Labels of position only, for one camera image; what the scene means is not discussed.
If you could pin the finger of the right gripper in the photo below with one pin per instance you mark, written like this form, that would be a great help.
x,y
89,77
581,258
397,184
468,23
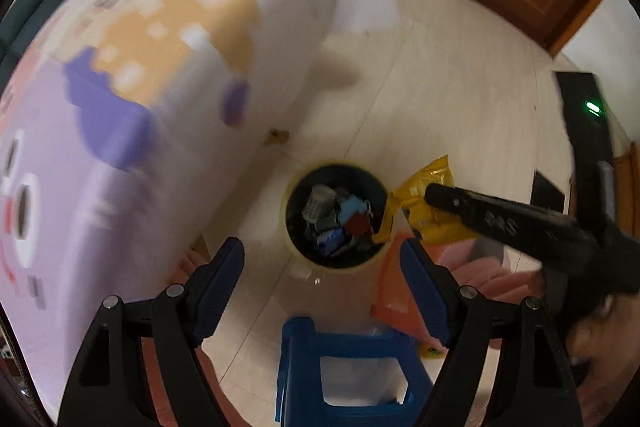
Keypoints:
x,y
475,206

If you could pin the red packet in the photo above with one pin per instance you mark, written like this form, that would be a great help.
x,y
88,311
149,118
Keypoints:
x,y
358,225

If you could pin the yellow rimmed trash bin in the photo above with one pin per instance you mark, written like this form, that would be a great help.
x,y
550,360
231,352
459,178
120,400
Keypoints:
x,y
330,215

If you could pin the checkered paper cup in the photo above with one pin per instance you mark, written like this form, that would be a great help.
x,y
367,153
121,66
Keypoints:
x,y
320,199

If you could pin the yellow foil snack wrapper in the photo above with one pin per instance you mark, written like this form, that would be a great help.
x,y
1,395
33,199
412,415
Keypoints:
x,y
434,226

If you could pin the blue foil snack wrapper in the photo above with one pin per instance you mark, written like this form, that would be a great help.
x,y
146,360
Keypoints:
x,y
329,241

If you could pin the cartoon printed tablecloth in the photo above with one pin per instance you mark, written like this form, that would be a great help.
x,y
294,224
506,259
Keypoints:
x,y
123,128

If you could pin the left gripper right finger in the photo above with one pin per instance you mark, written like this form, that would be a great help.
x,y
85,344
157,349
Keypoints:
x,y
434,290

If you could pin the light blue face mask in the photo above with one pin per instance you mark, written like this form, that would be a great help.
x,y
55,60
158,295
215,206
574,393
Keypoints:
x,y
351,205

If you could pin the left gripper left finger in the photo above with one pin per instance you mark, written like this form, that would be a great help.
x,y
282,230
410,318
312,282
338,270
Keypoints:
x,y
210,287

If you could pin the blue plastic stool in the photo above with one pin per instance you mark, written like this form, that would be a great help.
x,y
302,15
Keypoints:
x,y
329,379

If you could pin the person right hand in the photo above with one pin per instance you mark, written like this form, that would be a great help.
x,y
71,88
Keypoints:
x,y
610,345

